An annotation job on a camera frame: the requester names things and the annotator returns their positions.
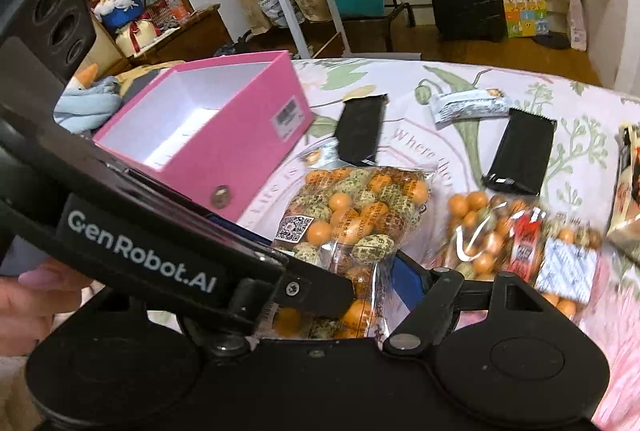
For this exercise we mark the black slippers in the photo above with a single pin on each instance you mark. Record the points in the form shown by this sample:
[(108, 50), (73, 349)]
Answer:
[(552, 41)]

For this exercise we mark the white snack packet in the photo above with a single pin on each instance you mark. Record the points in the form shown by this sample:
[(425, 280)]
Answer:
[(465, 108)]

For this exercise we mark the white plastic bag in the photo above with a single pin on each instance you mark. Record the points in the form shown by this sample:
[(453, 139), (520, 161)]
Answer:
[(576, 21)]

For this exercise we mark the person's left hand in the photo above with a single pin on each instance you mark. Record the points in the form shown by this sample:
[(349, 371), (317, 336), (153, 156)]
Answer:
[(30, 306)]

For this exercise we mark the floral bed sheet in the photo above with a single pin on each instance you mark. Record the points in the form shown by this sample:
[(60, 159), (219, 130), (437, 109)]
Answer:
[(590, 111)]

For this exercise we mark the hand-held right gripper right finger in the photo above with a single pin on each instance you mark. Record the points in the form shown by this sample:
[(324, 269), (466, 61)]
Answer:
[(407, 276)]

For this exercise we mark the black floor bag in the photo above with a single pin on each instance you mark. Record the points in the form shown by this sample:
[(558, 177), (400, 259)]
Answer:
[(240, 43)]

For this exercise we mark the candy bag with red label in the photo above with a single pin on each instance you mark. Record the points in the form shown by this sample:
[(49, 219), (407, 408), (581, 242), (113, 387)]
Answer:
[(500, 236)]

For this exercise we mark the black snack packet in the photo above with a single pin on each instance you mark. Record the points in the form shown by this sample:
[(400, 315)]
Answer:
[(522, 153), (360, 128)]

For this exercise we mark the clear bag of candies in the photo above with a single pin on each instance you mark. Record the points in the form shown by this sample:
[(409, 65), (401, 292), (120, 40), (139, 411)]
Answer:
[(350, 221)]

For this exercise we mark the pink cardboard box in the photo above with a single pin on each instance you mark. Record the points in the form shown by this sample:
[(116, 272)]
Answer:
[(235, 146)]

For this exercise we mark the cream noodle packet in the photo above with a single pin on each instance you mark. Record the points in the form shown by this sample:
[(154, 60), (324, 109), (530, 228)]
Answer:
[(627, 201)]

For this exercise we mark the light blue cloth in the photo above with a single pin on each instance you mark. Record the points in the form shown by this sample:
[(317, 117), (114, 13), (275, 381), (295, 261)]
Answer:
[(85, 103)]

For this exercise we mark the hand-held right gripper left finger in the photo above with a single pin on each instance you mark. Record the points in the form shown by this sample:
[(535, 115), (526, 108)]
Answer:
[(230, 345)]

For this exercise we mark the yellow cloth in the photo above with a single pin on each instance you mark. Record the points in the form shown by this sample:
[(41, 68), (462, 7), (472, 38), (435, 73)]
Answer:
[(145, 73)]

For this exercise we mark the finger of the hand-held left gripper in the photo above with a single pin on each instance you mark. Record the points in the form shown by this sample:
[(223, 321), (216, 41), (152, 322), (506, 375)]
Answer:
[(225, 225), (310, 291)]

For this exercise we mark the blue gift basket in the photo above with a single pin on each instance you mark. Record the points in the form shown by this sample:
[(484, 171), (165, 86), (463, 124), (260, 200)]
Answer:
[(120, 11)]

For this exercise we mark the wooden cabinet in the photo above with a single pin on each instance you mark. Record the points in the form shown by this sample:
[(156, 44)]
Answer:
[(195, 33)]

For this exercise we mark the colourful gift bag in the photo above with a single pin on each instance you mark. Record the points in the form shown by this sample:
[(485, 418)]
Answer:
[(525, 13)]

